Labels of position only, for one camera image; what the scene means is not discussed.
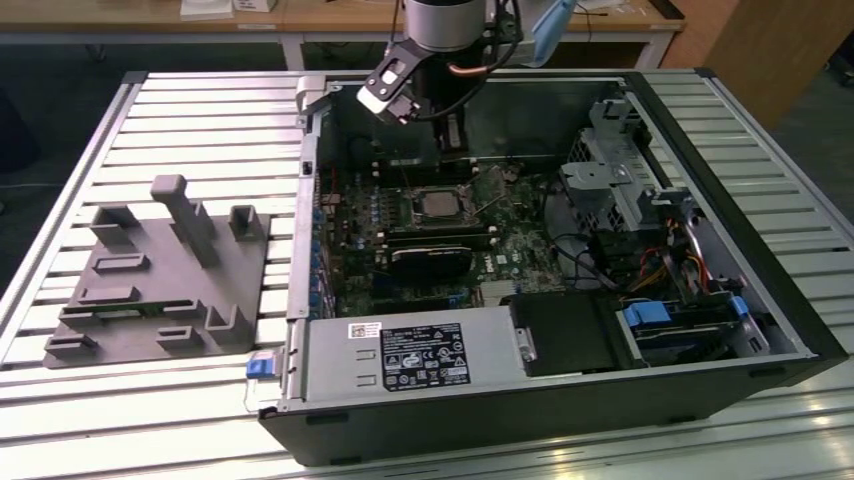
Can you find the silver CPU with green edge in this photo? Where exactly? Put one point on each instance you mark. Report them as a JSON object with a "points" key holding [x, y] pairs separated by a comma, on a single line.
{"points": [[436, 202]]}

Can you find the black RAM slot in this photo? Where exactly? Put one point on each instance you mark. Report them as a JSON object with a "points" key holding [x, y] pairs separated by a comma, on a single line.
{"points": [[433, 231], [413, 177], [413, 165], [433, 242]]}

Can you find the CPU socket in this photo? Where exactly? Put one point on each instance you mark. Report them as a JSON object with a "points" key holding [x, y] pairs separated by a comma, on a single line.
{"points": [[433, 220]]}

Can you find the black drive bay cover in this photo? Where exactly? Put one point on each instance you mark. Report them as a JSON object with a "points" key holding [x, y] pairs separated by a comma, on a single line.
{"points": [[567, 335]]}

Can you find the grey metal drive cage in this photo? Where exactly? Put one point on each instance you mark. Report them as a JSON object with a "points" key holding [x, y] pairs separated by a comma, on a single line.
{"points": [[600, 180]]}

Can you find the green motherboard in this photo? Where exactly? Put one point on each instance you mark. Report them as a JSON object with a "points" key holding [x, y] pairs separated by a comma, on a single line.
{"points": [[527, 250]]}

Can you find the black graphics card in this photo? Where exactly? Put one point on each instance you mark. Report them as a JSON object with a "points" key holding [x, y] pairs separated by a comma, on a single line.
{"points": [[433, 262]]}

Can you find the silver chipset heatsink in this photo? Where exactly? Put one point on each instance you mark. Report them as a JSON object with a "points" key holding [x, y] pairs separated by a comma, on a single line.
{"points": [[499, 292]]}

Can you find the white box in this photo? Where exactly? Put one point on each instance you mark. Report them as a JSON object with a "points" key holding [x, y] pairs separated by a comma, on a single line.
{"points": [[206, 9]]}

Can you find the wooden cabinet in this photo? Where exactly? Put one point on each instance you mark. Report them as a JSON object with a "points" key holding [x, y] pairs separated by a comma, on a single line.
{"points": [[767, 50]]}

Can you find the hard disk in blue carrier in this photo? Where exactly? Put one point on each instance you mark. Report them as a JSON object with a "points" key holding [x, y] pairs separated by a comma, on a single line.
{"points": [[643, 315]]}

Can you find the grey power supply with label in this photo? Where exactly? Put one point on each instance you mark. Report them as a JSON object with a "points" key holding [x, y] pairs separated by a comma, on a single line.
{"points": [[333, 350]]}

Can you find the wooden desk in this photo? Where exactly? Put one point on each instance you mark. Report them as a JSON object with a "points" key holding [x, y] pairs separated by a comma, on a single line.
{"points": [[100, 15]]}

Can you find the grey parts rack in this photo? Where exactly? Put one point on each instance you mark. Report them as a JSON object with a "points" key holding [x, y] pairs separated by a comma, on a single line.
{"points": [[166, 280]]}

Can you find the blue case tab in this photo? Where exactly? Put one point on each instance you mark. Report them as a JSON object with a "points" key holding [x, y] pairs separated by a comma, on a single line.
{"points": [[260, 367]]}

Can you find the blue plastic clip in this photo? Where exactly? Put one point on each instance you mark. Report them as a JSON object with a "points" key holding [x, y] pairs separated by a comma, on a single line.
{"points": [[738, 307]]}

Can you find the green RAM stick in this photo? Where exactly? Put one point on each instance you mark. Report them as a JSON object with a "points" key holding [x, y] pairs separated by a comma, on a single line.
{"points": [[126, 311]]}

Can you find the black PC case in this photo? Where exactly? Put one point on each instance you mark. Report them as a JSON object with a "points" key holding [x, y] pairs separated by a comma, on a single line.
{"points": [[467, 435]]}

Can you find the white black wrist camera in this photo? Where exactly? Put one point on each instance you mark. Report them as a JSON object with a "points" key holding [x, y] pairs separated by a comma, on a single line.
{"points": [[389, 75]]}

